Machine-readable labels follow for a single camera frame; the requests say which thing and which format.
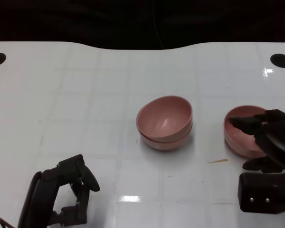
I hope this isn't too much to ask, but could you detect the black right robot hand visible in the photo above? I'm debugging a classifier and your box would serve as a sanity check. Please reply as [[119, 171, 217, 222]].
[[228, 109, 285, 174]]

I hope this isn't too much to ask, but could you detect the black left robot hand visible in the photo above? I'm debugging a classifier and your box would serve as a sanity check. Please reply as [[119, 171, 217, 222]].
[[18, 154, 101, 228]]

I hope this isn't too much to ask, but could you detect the pink plastic bowl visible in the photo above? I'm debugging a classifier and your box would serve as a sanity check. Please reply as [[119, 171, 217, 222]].
[[139, 123, 194, 151], [136, 95, 193, 141], [223, 105, 268, 159]]

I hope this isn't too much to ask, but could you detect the red cable loop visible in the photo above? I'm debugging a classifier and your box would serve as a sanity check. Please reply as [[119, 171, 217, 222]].
[[0, 217, 13, 228]]

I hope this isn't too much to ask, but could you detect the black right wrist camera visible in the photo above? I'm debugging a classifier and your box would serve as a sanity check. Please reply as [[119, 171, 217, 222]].
[[237, 172, 285, 214]]

